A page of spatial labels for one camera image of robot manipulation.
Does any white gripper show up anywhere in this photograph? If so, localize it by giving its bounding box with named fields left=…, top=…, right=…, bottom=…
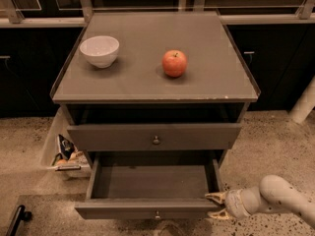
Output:
left=205, top=190, right=250, bottom=220

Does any grey drawer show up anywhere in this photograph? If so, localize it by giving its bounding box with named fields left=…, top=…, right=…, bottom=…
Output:
left=67, top=123, right=241, bottom=151
left=75, top=150, right=222, bottom=220

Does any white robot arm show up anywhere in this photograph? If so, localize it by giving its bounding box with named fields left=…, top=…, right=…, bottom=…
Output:
left=205, top=175, right=315, bottom=228

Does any grey top drawer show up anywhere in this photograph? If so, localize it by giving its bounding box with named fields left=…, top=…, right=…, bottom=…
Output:
left=67, top=123, right=241, bottom=151

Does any grey drawer cabinet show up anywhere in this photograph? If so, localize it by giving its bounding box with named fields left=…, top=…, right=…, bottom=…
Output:
left=49, top=11, right=262, bottom=162

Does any red apple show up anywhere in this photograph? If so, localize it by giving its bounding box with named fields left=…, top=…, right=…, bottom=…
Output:
left=162, top=49, right=187, bottom=78

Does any dark snack bag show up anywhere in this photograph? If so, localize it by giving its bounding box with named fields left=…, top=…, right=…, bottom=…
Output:
left=57, top=135, right=75, bottom=160

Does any clear plastic storage bin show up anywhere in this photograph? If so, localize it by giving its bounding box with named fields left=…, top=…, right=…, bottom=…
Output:
left=40, top=108, right=91, bottom=179

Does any white ceramic bowl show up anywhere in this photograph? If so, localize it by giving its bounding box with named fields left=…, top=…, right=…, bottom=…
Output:
left=80, top=35, right=120, bottom=68

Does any white cylindrical post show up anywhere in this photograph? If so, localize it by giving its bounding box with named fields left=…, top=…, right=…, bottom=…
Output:
left=289, top=76, right=315, bottom=124

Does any black handle bar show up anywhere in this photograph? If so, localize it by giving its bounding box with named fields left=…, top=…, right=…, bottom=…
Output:
left=6, top=205, right=32, bottom=236

